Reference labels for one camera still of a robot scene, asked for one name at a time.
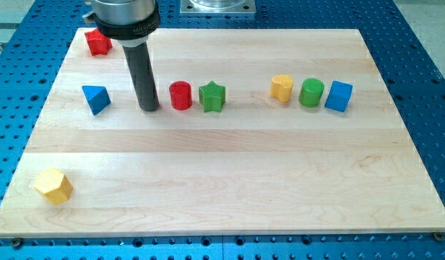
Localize green cylinder block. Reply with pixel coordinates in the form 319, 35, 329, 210
298, 78, 324, 107

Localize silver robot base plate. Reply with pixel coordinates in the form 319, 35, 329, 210
180, 0, 256, 14

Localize red star block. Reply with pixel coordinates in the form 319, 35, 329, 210
85, 29, 113, 56

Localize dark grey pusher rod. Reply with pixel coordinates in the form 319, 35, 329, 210
123, 43, 159, 111

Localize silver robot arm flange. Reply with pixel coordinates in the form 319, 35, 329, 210
82, 0, 160, 48

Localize green star block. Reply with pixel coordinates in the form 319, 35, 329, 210
199, 81, 225, 113

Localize right board corner screw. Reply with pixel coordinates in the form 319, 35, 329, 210
433, 232, 445, 242

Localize yellow hexagon block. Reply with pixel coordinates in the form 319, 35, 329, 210
33, 168, 73, 205

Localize blue triangular block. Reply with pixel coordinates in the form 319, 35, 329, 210
82, 85, 111, 116

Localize light wooden board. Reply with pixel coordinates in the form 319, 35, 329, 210
0, 28, 445, 238

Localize board corner screw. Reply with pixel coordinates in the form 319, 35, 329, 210
433, 232, 445, 242
10, 238, 23, 249

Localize left board corner screw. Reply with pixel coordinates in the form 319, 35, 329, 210
10, 238, 23, 249

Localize red cylinder block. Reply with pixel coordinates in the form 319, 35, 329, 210
169, 81, 193, 111

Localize yellow heart-shaped block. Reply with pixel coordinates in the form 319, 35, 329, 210
269, 74, 293, 103

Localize blue cube block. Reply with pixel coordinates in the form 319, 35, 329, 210
324, 81, 353, 112

